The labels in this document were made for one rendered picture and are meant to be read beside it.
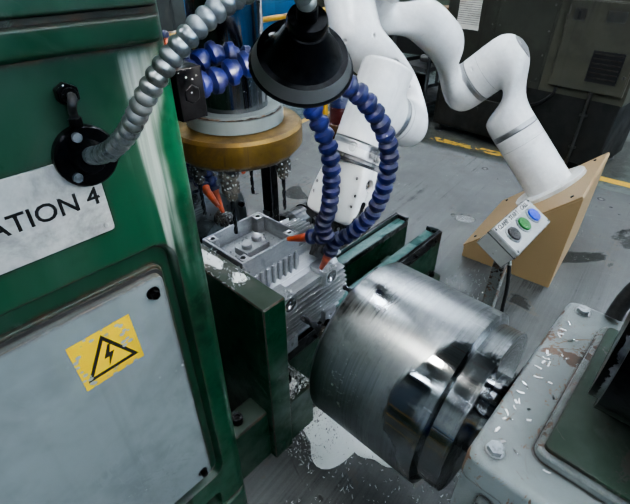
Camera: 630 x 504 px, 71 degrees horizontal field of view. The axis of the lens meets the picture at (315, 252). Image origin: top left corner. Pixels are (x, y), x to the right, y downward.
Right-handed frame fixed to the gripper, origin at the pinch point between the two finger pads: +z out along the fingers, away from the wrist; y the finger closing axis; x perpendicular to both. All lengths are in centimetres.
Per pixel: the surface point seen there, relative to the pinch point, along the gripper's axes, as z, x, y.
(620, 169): -91, -377, 2
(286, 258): 3.0, 7.1, 0.7
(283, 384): 20.0, 9.7, -9.0
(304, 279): 5.9, 3.0, -1.2
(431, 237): -5.2, -43.6, -0.7
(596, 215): -28, -108, -25
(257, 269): 5.1, 12.7, 0.9
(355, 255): 4.6, -28.5, 9.1
